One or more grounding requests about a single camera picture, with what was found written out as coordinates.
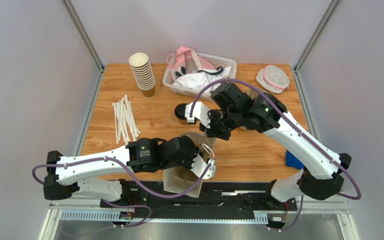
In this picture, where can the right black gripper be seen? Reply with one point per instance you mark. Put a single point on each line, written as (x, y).
(214, 126)

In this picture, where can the brown paper coffee cup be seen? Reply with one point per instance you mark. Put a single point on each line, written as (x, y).
(183, 121)

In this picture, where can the black coffee cup lid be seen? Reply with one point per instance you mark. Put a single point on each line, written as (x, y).
(180, 111)

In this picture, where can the paper bag with handles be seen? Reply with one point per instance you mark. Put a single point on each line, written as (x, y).
(179, 179)

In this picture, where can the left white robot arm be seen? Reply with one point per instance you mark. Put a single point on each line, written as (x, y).
(79, 175)

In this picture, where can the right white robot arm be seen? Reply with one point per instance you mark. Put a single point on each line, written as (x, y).
(320, 178)

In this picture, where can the stack of pulp cup carriers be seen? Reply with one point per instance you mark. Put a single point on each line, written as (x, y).
(253, 94)

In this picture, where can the white crumpled plastic bag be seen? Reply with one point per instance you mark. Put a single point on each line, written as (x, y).
(198, 80)

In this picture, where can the white plastic basket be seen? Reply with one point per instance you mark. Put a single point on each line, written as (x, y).
(216, 61)

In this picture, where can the pink plastic bag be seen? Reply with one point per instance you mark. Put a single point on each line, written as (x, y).
(185, 60)

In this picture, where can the blue cloth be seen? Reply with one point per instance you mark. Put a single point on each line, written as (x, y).
(292, 161)

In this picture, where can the pile of wrapped straws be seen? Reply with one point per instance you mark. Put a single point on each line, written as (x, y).
(126, 129)

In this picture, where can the stack of paper cups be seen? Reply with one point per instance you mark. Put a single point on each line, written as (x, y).
(143, 73)

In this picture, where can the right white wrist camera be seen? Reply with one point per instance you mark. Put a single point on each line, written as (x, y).
(200, 113)

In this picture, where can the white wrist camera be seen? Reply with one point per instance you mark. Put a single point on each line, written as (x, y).
(203, 164)
(200, 113)

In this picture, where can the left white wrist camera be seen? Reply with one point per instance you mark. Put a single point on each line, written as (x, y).
(203, 164)

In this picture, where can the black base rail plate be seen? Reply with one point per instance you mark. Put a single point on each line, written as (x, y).
(217, 201)

